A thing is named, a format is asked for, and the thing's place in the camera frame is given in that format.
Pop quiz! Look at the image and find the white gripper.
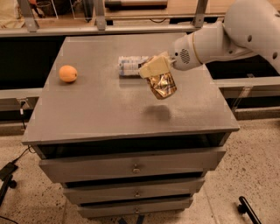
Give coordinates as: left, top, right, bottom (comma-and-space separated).
139, 34, 201, 79

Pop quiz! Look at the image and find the orange soda can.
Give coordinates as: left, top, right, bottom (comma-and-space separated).
147, 73, 177, 100

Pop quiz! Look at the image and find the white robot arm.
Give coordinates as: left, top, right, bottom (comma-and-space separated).
139, 0, 280, 79

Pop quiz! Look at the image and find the clear plastic water bottle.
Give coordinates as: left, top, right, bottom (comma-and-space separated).
118, 56, 149, 76

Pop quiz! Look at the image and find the orange round fruit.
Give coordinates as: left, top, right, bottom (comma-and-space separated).
59, 65, 78, 83

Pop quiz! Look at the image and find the grey drawer cabinet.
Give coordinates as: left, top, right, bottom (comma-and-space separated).
23, 34, 239, 208

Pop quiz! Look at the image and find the top grey drawer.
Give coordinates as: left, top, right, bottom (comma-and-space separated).
39, 147, 226, 183

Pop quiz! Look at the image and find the grey drawer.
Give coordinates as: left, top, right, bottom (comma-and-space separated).
78, 197, 193, 218
63, 178, 205, 204
39, 147, 226, 183

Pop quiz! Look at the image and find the grey metal railing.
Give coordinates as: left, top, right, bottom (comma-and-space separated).
0, 0, 234, 38

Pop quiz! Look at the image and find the middle grey drawer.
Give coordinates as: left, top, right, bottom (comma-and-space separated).
63, 178, 205, 204

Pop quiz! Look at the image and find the bottom grey drawer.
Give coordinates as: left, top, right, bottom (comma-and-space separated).
78, 197, 193, 218

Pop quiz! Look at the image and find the black bar lower right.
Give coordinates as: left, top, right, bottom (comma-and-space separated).
237, 196, 262, 224

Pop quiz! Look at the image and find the black stand lower left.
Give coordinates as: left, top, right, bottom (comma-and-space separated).
0, 174, 17, 206

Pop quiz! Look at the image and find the black power adapter with cable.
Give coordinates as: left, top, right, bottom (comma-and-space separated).
0, 149, 28, 181

